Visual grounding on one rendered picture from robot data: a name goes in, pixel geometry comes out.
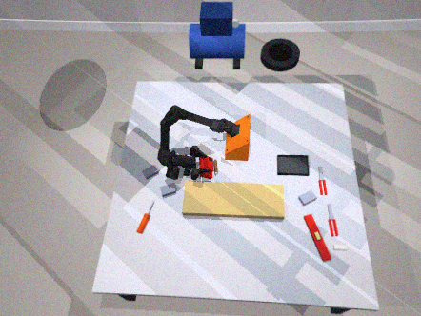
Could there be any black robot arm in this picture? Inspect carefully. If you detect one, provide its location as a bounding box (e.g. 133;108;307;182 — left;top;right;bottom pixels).
157;105;240;180

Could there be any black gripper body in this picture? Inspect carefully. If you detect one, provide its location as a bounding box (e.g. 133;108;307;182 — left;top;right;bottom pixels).
182;145;199;180

